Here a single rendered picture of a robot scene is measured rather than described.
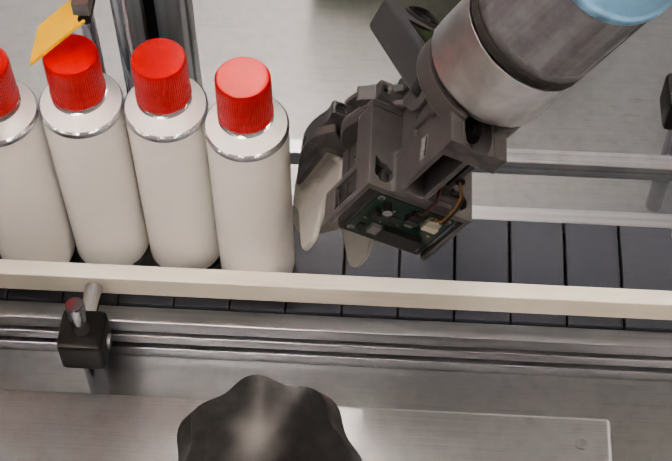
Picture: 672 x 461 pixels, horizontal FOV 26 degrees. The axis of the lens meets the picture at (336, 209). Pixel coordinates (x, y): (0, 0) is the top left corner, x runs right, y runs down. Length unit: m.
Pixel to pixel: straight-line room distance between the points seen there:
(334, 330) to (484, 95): 0.27
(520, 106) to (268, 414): 0.25
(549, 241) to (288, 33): 0.31
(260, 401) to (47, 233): 0.38
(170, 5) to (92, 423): 0.28
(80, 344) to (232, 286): 0.11
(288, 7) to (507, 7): 0.49
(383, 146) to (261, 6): 0.41
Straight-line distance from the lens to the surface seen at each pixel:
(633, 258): 1.04
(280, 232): 0.95
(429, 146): 0.81
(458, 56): 0.78
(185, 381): 1.03
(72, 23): 0.85
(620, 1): 0.73
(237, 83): 0.85
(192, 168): 0.91
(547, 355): 1.01
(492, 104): 0.78
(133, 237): 0.99
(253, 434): 0.62
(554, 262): 1.03
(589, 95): 1.18
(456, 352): 1.01
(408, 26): 0.89
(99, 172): 0.92
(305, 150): 0.91
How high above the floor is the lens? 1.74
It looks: 56 degrees down
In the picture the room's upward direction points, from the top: straight up
